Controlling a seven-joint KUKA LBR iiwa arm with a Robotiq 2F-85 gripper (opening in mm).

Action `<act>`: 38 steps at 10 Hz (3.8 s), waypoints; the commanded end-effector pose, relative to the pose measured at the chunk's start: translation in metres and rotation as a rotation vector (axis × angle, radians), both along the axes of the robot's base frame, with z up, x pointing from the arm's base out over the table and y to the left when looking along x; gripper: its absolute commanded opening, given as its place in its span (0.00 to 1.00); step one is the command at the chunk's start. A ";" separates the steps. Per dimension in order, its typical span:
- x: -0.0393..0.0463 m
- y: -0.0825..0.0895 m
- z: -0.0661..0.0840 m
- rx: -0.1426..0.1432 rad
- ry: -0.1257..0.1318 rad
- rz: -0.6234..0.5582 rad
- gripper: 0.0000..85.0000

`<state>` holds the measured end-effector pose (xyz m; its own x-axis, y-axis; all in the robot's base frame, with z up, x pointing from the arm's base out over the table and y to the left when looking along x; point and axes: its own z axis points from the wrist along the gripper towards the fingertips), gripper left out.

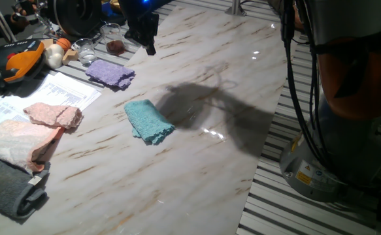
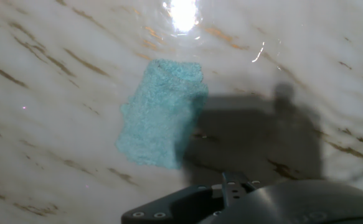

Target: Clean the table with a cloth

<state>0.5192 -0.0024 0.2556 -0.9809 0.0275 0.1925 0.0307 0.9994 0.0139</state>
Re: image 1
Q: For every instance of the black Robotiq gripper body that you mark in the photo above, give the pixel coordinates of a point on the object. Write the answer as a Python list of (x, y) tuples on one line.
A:
[(136, 13)]

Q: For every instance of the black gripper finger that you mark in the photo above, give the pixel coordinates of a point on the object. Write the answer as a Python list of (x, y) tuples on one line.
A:
[(143, 36), (155, 24)]

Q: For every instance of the teal terry cloth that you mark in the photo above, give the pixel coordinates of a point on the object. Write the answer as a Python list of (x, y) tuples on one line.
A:
[(147, 120)]

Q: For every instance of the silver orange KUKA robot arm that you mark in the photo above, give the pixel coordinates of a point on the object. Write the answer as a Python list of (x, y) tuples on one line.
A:
[(357, 81)]

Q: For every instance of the purple terry cloth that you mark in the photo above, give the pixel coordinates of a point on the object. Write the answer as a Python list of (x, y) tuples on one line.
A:
[(110, 73)]

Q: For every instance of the small pink terry cloth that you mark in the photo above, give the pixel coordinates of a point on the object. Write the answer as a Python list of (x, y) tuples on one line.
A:
[(53, 115)]

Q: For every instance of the person hand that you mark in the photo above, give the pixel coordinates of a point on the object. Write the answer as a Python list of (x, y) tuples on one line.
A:
[(23, 13)]

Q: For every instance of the gold shiny object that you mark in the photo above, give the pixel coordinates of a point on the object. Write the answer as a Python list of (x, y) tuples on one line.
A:
[(115, 4)]

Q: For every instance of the blue object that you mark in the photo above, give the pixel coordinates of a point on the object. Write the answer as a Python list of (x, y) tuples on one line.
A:
[(106, 9)]

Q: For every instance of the glass beaker with brown powder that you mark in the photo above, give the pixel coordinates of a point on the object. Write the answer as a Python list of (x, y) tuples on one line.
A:
[(114, 45)]

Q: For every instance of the glass beaker with clear liquid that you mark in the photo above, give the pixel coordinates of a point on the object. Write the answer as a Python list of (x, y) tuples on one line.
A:
[(86, 55)]

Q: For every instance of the large black round device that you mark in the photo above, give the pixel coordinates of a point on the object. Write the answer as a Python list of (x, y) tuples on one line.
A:
[(76, 16)]

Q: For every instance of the notched wooden block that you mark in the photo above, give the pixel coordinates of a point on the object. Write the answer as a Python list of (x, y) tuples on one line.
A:
[(69, 56)]

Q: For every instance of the small orange toy basketball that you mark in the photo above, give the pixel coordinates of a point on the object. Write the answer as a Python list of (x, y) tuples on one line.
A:
[(63, 43)]

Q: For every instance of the white garlic shaped toy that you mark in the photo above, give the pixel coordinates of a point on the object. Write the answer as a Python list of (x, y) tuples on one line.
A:
[(53, 55)]

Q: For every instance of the small plain wooden block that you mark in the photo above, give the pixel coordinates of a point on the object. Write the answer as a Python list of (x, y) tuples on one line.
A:
[(47, 43)]

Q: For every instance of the printed white paper sheet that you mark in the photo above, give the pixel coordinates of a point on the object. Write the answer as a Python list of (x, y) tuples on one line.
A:
[(0, 115), (62, 91)]

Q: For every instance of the orange black teach pendant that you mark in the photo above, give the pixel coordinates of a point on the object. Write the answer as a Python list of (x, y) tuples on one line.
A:
[(20, 62)]

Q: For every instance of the large pink white towel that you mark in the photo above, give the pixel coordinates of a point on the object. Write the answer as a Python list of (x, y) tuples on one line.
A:
[(13, 140)]

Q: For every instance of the gray folded towel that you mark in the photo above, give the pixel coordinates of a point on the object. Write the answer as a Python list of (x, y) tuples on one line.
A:
[(4, 187)]

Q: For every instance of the metal post base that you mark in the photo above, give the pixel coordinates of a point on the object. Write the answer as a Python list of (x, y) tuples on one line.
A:
[(236, 8)]

